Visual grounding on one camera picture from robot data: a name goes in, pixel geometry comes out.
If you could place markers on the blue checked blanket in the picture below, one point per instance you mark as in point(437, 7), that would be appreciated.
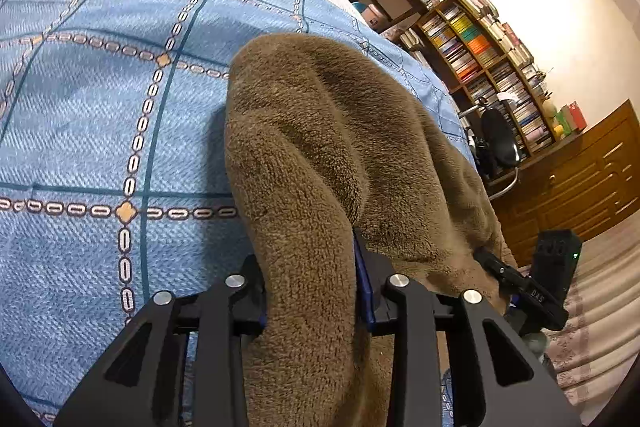
point(100, 107)

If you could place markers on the wooden bookshelf with books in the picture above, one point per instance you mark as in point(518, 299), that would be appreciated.
point(480, 57)

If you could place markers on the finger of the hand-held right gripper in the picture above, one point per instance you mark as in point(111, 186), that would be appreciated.
point(500, 269)

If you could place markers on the black office chair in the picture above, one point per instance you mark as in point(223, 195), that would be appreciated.
point(497, 137)

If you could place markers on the brown fleece towel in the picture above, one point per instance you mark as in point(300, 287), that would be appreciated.
point(310, 147)

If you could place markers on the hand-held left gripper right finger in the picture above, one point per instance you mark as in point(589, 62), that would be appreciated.
point(361, 279)

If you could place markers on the wooden cabinet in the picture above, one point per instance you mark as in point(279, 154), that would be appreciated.
point(585, 172)

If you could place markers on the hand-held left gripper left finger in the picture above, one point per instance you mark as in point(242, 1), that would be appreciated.
point(252, 307)

